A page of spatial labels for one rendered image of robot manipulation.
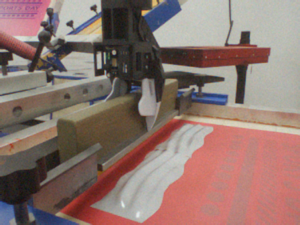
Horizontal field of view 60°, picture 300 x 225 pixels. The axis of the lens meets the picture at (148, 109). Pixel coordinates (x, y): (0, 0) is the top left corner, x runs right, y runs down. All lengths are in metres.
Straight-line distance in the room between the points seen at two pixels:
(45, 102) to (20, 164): 0.39
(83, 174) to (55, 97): 0.33
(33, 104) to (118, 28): 0.27
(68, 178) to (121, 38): 0.22
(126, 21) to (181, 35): 2.14
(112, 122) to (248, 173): 0.22
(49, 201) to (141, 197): 0.11
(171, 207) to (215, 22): 2.20
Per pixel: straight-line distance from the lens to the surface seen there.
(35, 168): 0.21
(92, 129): 0.33
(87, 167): 0.32
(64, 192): 0.30
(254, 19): 2.41
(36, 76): 0.65
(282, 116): 0.67
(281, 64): 2.41
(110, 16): 0.41
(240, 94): 1.93
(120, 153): 0.38
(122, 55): 0.38
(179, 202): 0.34
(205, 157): 0.46
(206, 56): 1.31
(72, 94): 0.66
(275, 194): 0.39
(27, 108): 0.57
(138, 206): 0.33
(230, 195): 0.37
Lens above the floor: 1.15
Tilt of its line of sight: 15 degrees down
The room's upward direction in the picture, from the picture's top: straight up
